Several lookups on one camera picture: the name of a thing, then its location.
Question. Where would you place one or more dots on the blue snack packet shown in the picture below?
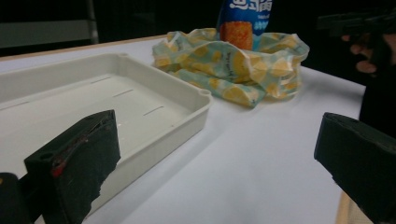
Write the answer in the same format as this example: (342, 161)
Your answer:
(244, 23)

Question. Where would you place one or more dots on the yellow patterned cloth bag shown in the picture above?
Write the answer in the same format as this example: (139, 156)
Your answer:
(236, 68)

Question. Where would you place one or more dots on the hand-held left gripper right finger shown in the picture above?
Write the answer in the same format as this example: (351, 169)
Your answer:
(361, 158)

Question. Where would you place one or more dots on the white plastic tray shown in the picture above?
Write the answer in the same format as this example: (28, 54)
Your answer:
(102, 102)

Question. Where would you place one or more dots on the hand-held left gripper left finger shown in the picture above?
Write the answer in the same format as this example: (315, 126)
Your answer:
(81, 165)

